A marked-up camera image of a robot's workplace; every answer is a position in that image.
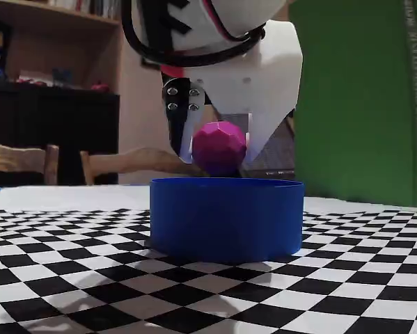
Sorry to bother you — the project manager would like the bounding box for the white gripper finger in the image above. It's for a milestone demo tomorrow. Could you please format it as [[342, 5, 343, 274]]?
[[238, 109, 295, 172]]

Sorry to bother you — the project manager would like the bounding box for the framed picture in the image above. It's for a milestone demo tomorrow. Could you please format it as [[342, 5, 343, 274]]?
[[139, 55, 162, 72]]

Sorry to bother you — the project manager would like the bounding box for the wooden chair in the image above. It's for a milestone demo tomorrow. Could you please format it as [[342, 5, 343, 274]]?
[[79, 145, 196, 186], [0, 138, 60, 187]]

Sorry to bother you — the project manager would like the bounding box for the blue round box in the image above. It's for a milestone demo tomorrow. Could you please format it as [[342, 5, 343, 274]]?
[[150, 177, 306, 264]]

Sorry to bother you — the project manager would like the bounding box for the blue glass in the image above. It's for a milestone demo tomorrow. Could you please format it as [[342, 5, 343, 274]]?
[[51, 67, 72, 88]]

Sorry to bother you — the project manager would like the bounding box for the red white flat object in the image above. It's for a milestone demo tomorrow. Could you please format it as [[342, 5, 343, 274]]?
[[15, 77, 52, 86]]

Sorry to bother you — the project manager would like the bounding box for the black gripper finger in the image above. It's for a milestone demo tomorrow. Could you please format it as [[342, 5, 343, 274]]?
[[161, 77, 207, 164]]

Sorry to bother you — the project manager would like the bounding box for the pink faceted ball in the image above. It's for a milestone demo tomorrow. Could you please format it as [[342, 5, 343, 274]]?
[[191, 121, 247, 177]]

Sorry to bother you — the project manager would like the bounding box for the white red gripper body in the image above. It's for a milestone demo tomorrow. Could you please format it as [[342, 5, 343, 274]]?
[[160, 19, 304, 115]]

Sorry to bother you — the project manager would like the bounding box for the black cabinet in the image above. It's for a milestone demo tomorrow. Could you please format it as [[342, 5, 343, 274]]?
[[0, 86, 120, 186]]

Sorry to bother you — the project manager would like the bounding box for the large green book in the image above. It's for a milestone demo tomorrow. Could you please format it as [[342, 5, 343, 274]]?
[[288, 0, 417, 208]]

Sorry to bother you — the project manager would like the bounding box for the red white servo wire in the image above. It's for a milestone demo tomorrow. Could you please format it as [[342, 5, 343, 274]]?
[[206, 0, 265, 41]]

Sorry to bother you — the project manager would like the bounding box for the row of books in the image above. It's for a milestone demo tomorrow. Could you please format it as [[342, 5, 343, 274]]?
[[47, 0, 123, 20]]

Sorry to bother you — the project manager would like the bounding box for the light wooden shelf unit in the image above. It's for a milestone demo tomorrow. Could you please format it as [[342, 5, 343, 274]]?
[[0, 0, 123, 92]]

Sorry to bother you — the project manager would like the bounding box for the thick black cable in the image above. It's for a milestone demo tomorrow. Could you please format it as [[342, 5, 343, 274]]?
[[120, 0, 267, 67]]

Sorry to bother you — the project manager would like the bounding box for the black white checkered mat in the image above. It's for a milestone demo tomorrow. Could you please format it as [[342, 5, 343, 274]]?
[[0, 186, 417, 334]]

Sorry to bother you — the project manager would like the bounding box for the open laptop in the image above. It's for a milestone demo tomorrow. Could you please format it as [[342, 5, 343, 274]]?
[[241, 111, 297, 177]]

